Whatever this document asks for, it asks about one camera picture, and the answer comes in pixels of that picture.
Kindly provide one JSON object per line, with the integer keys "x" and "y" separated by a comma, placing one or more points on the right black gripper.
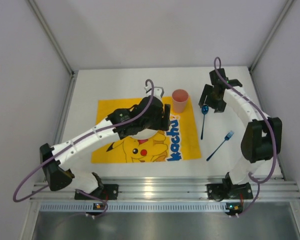
{"x": 213, "y": 99}

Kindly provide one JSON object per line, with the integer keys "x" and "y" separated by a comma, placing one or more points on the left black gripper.
{"x": 166, "y": 117}

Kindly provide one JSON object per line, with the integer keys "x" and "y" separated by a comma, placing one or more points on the blue metallic spoon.
{"x": 203, "y": 120}

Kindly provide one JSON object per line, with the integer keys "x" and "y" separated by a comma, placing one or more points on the orange plastic cup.
{"x": 179, "y": 100}

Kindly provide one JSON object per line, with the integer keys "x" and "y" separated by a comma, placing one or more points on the cream round plate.
{"x": 144, "y": 134}

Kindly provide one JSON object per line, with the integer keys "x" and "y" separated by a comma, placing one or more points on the blue metallic fork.
{"x": 226, "y": 138}

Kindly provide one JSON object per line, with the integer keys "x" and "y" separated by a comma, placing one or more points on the yellow Pikachu cloth placemat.
{"x": 179, "y": 143}

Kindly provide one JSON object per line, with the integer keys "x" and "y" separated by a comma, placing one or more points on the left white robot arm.
{"x": 57, "y": 160}

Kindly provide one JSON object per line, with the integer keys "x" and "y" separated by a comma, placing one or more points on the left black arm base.
{"x": 109, "y": 192}

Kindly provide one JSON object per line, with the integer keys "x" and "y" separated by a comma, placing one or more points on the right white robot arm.
{"x": 261, "y": 140}

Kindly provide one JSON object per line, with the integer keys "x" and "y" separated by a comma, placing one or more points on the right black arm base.
{"x": 222, "y": 192}

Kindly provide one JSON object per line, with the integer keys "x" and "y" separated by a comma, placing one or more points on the aluminium mounting rail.
{"x": 193, "y": 188}

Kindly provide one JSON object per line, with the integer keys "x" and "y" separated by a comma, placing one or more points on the white slotted cable duct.
{"x": 134, "y": 207}

